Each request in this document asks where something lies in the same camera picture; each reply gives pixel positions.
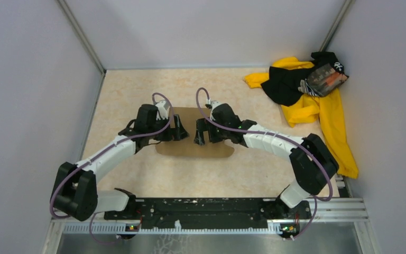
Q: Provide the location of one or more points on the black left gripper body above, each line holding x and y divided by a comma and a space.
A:
159, 125

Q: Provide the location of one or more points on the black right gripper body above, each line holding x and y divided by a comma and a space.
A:
217, 134

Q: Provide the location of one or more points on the brown cardboard box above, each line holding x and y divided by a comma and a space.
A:
187, 147

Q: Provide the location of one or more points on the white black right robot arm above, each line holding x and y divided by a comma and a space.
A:
312, 163

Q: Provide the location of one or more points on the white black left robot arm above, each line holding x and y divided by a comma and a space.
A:
75, 192

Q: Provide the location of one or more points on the black cloth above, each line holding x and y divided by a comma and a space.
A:
282, 85

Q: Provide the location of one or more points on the patterned grey pouch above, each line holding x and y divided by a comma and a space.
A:
323, 80

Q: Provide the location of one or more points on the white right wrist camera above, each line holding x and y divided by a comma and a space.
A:
212, 104

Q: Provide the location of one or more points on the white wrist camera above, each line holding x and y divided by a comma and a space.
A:
212, 104
163, 108

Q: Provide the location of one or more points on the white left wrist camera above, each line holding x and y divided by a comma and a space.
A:
163, 108

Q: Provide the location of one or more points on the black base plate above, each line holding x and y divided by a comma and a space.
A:
209, 213

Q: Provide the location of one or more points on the aluminium frame rail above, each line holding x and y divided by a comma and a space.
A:
336, 210

